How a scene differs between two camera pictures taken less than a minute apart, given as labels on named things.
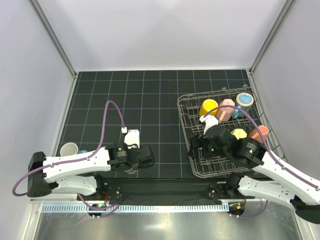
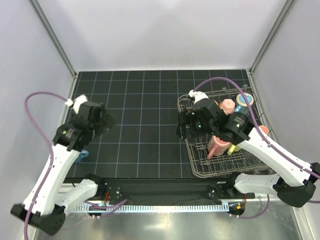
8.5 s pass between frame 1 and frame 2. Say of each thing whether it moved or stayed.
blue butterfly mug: stayed
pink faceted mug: stayed
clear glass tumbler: moved
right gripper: moved
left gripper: moved
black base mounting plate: stayed
